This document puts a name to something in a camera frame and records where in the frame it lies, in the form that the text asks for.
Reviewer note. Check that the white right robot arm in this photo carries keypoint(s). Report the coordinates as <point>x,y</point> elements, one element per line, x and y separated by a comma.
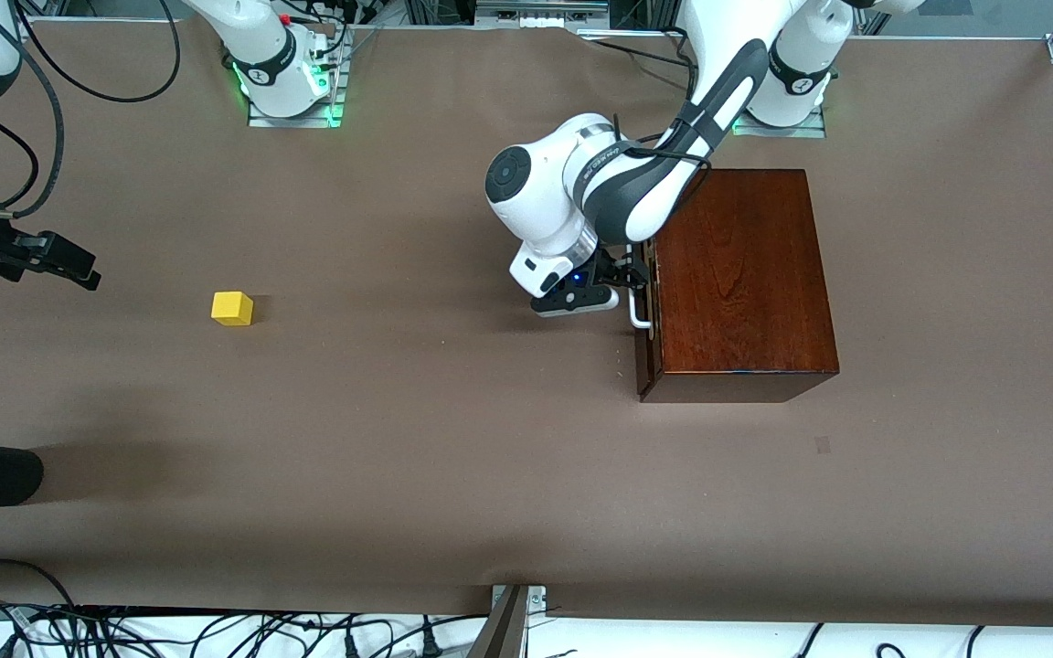
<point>261,55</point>

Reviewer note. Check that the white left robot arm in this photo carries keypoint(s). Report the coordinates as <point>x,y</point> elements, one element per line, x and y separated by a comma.
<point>536,210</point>

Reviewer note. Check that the black power plug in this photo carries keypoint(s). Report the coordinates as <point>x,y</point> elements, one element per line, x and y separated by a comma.
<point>430,645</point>
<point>352,647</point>

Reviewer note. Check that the aluminium frame profile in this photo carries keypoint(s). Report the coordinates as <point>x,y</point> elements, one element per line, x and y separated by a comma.
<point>536,14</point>

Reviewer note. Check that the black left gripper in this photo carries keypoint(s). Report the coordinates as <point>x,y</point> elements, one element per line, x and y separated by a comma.
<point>615,270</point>

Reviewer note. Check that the small metal edge bracket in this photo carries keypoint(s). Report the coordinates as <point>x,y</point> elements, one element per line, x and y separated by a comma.
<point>536,599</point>

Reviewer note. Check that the dark brown wooden box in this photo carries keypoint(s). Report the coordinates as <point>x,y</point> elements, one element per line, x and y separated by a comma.
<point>746,292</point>

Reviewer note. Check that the yellow cube block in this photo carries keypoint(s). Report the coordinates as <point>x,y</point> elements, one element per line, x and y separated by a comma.
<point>232,309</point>

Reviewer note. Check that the dark metal post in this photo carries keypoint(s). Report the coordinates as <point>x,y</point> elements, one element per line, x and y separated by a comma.
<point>501,635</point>

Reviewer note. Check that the brown table cover sheet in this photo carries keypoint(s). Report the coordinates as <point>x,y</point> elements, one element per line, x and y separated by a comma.
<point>444,411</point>

